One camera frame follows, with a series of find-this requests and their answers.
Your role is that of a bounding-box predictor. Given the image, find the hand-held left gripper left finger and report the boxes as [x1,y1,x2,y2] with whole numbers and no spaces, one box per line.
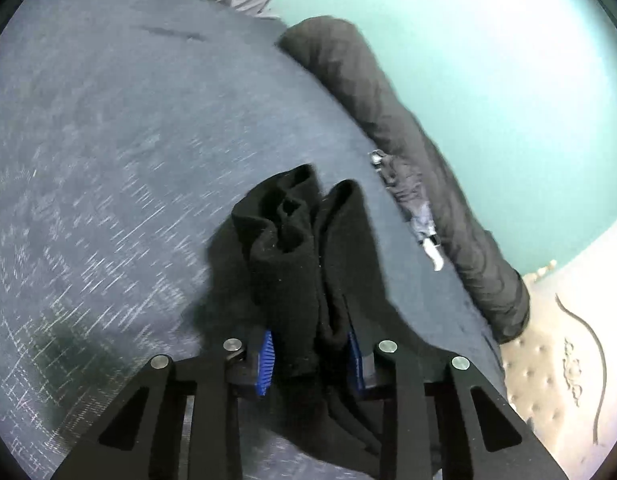
[51,330,276,480]

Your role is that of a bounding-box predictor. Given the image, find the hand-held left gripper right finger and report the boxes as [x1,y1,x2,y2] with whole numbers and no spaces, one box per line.
[345,332,559,480]

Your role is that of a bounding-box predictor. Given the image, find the black fleece pants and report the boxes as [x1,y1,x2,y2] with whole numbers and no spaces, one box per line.
[181,162,504,480]

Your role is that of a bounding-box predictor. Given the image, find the white small garment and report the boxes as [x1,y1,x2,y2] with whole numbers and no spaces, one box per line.
[422,237,445,272]

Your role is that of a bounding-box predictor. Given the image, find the blue-grey crumpled garment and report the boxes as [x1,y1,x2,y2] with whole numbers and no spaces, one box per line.
[411,202,437,244]

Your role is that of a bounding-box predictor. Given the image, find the dark grey crumpled garment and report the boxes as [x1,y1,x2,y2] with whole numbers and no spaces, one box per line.
[371,150,425,222]

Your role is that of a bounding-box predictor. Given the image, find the cream tufted headboard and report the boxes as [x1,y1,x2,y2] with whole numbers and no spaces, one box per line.
[498,240,617,461]

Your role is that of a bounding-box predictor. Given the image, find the dark grey rolled duvet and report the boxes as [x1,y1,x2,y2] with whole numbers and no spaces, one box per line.
[278,16,531,345]

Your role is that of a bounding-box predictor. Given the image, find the blue patterned bed sheet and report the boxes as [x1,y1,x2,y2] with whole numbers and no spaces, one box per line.
[0,0,506,480]

